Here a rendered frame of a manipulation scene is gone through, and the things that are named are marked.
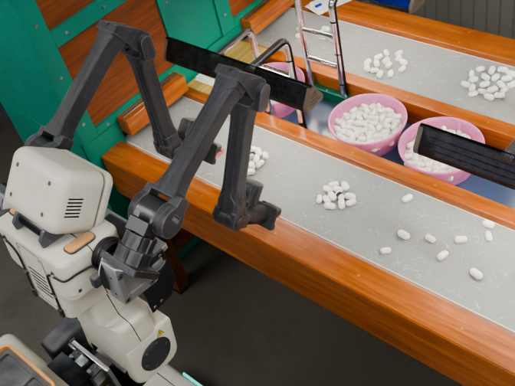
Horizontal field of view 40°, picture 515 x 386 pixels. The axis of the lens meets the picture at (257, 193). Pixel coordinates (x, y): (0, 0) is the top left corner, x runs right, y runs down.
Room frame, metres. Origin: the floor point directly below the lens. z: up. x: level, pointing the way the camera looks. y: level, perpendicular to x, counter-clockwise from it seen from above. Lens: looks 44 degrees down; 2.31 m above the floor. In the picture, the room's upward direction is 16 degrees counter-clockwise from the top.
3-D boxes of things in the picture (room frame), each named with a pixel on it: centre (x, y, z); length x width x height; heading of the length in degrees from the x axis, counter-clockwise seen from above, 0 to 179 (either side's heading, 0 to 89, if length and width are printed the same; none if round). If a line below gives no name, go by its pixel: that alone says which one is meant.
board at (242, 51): (2.33, -0.02, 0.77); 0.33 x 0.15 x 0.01; 128
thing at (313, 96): (1.85, -0.04, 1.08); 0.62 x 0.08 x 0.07; 38
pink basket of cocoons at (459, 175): (1.59, -0.60, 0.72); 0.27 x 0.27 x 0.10
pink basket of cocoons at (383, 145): (1.81, -0.43, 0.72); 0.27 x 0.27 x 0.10
